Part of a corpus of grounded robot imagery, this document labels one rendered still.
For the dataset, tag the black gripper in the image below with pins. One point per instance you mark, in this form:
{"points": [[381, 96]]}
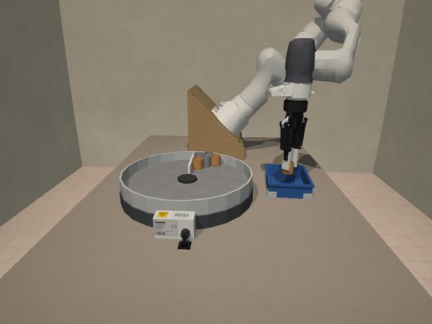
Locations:
{"points": [[292, 139]]}

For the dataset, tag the bronze bushing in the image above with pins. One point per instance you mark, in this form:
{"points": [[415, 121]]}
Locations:
{"points": [[215, 160], [197, 163], [291, 169]]}

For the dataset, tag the blue open crate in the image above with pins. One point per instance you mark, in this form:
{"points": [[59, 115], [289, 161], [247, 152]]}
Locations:
{"points": [[296, 185]]}

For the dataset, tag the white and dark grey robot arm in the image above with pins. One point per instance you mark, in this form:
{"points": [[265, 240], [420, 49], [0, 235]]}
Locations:
{"points": [[293, 77]]}

